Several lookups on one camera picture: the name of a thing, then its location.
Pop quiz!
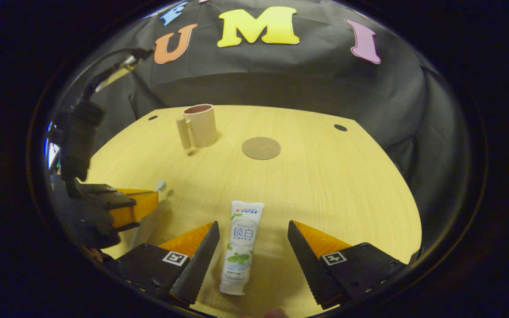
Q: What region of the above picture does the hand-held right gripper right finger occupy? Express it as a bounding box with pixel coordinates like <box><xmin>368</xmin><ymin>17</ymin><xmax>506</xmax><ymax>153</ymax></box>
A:
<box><xmin>287</xmin><ymin>220</ymin><xmax>408</xmax><ymax>310</ymax></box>

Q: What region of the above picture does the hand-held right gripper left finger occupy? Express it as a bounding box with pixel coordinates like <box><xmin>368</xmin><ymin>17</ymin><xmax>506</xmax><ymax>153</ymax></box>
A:
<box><xmin>104</xmin><ymin>221</ymin><xmax>221</xmax><ymax>308</ymax></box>

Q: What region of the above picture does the white toothpaste tube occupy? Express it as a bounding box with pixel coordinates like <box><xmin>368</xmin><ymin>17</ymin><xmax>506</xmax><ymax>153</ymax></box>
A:
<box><xmin>220</xmin><ymin>201</ymin><xmax>265</xmax><ymax>295</ymax></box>

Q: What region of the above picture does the beige cup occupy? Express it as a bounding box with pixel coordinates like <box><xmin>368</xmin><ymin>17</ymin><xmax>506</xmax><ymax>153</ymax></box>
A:
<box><xmin>176</xmin><ymin>104</ymin><xmax>218</xmax><ymax>150</ymax></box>

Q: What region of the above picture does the round brown coaster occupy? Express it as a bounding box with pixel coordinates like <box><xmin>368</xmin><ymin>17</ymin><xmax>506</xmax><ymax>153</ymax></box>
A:
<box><xmin>242</xmin><ymin>136</ymin><xmax>281</xmax><ymax>160</ymax></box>

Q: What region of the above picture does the wooden desktop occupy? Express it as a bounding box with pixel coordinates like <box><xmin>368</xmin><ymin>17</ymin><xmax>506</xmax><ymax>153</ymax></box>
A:
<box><xmin>82</xmin><ymin>105</ymin><xmax>423</xmax><ymax>318</ymax></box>

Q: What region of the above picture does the computer monitor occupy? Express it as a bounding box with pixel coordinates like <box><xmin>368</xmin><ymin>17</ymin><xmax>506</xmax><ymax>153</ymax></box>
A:
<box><xmin>43</xmin><ymin>121</ymin><xmax>61</xmax><ymax>170</ymax></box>

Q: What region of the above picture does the black backdrop cloth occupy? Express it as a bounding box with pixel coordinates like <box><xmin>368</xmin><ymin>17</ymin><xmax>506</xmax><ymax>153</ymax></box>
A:
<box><xmin>60</xmin><ymin>0</ymin><xmax>471</xmax><ymax>265</ymax></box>

